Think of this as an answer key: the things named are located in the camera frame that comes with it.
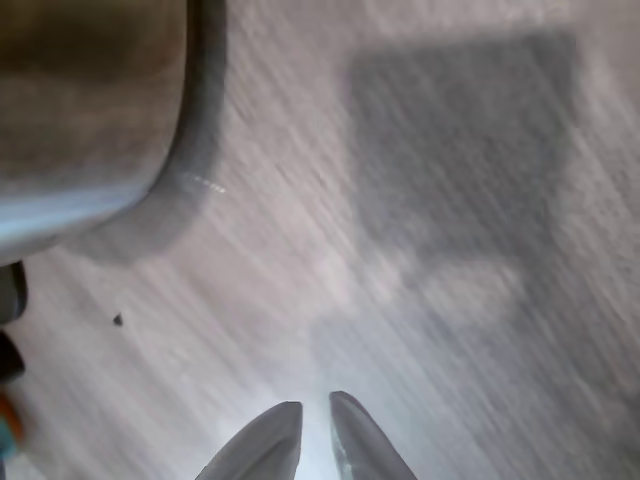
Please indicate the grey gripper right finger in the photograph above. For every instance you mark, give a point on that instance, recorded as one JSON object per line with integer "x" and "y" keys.
{"x": 357, "y": 445}

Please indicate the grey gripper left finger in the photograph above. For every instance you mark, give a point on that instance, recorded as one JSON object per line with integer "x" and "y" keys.
{"x": 277, "y": 440}

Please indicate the black metal pot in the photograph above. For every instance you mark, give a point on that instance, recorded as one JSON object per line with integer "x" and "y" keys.
{"x": 75, "y": 100}

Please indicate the small dark crumb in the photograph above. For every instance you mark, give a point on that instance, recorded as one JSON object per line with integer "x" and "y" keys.
{"x": 117, "y": 319}

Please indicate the black rounded object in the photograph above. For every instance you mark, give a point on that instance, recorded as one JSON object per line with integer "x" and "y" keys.
{"x": 9, "y": 357}

